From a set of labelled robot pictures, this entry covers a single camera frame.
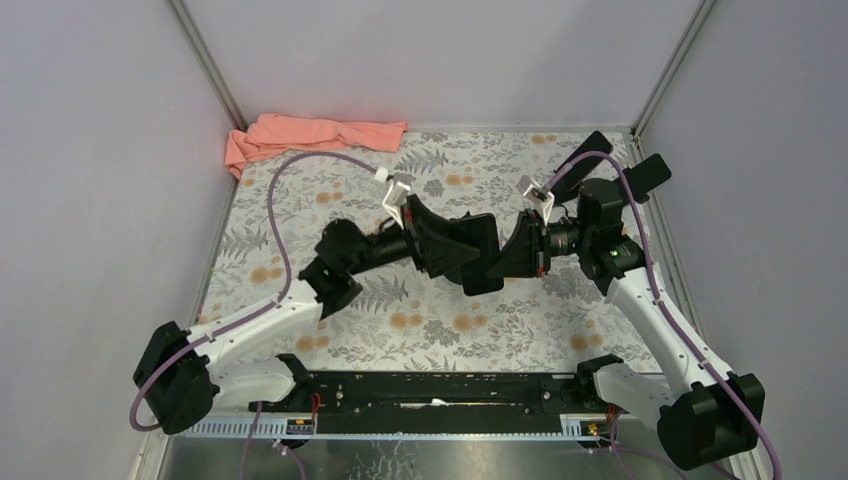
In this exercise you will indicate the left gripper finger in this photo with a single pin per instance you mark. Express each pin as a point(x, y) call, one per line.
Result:
point(442, 256)
point(437, 227)

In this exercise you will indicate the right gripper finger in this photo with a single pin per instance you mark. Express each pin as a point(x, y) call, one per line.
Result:
point(521, 239)
point(513, 265)

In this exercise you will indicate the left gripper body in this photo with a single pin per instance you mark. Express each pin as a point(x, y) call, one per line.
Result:
point(413, 237)

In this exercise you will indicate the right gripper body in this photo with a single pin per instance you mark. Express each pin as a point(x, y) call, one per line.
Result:
point(542, 245)

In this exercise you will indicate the black phone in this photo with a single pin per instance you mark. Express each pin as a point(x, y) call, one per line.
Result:
point(481, 232)
point(646, 176)

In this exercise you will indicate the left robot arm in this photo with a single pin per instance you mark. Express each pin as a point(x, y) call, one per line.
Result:
point(186, 373)

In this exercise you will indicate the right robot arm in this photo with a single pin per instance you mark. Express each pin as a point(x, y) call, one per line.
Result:
point(706, 412)

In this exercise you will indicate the pink cloth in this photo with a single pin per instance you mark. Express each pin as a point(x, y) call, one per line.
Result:
point(274, 134)

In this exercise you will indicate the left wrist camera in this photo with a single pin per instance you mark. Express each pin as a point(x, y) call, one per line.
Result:
point(395, 196)

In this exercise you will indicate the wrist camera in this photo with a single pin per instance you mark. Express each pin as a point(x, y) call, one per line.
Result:
point(395, 196)
point(542, 200)

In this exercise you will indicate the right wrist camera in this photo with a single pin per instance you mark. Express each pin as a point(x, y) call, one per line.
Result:
point(542, 200)

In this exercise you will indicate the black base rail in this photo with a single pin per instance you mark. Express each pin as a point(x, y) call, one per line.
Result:
point(441, 403)

